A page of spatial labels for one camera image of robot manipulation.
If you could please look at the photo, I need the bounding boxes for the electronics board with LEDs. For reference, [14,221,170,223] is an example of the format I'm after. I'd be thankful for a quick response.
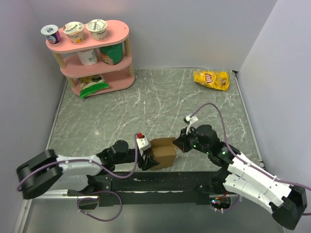
[210,197,231,210]

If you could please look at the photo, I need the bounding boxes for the yellow Lays chips bag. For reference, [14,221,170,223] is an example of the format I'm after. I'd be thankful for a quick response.
[193,70,230,91]

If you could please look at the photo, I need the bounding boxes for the peach Chobani yogurt cup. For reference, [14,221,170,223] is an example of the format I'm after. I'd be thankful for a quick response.
[63,21,84,43]

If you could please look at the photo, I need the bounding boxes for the green can on middle shelf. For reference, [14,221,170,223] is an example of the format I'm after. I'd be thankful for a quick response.
[99,43,123,65]

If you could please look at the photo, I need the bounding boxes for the green white snack bag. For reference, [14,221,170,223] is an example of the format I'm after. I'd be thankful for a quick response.
[78,74,110,98]

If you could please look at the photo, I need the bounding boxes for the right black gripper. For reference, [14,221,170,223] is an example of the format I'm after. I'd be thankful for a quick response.
[173,126,210,154]

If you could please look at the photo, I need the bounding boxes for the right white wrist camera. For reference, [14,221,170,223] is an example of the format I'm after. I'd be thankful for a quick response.
[184,115,198,135]

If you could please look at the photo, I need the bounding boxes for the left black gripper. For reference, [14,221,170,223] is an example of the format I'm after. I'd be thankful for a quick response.
[115,147,159,169]

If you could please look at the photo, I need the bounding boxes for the white Chobani yogurt cup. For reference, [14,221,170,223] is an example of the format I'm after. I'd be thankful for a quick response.
[86,19,107,40]

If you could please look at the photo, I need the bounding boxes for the pink three-tier shelf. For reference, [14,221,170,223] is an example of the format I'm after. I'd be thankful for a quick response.
[46,20,135,96]

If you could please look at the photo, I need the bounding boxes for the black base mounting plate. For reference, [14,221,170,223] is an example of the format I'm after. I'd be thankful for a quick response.
[67,170,231,207]

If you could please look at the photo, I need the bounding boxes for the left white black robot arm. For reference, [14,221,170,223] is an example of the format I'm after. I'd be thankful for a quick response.
[16,139,159,200]

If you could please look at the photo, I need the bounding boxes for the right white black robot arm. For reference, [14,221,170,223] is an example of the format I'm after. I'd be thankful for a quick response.
[173,125,308,230]

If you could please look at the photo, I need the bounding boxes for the white cup on middle shelf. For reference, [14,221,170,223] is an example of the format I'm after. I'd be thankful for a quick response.
[77,49,98,66]

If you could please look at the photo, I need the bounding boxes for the blue white yogurt cup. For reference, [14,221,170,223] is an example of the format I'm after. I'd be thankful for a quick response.
[41,24,61,45]

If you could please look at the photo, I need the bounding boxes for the brown cardboard box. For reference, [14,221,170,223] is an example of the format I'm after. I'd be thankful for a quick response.
[151,137,176,170]

